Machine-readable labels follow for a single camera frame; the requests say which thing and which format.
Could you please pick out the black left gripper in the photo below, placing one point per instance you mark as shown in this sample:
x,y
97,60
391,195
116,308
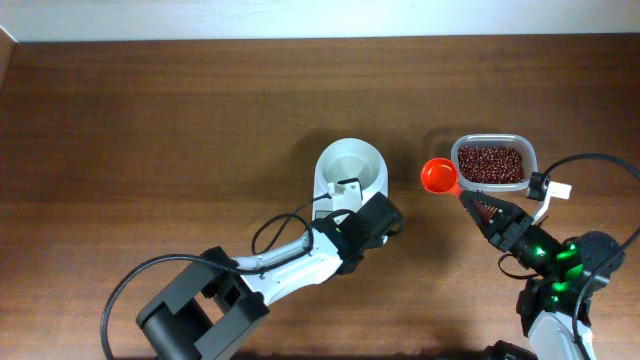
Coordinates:
x,y
376,244

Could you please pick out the red beans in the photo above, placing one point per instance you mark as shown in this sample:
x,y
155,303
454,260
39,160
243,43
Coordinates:
x,y
491,165

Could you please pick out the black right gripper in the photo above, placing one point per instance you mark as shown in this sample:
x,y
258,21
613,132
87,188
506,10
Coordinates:
x,y
507,229

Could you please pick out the white digital kitchen scale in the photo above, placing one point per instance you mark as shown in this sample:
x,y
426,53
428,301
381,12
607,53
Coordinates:
x,y
320,208

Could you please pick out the clear plastic bean container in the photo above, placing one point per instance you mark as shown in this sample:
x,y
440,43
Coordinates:
x,y
486,140

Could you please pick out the red plastic measuring scoop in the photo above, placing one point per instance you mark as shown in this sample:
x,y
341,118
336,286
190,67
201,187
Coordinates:
x,y
440,176

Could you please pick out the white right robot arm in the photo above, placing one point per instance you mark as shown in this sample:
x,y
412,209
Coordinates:
x,y
555,302

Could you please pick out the white round bowl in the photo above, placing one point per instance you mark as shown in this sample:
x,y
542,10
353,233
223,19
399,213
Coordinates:
x,y
348,158

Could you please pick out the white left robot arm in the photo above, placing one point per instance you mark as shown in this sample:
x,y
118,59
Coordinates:
x,y
213,306

